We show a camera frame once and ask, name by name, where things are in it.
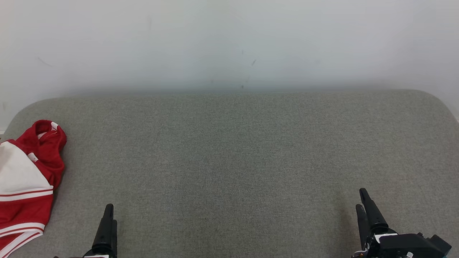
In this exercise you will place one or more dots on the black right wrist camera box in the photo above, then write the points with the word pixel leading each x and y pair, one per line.
pixel 408 245

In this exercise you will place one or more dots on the red shorts white trim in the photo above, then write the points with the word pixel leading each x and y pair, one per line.
pixel 50 157

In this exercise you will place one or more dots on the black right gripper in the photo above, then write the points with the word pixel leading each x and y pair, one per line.
pixel 373 247

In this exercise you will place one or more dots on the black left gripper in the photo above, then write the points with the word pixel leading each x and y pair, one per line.
pixel 102 256

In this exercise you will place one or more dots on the red jersey number 23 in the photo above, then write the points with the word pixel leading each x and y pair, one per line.
pixel 18 172

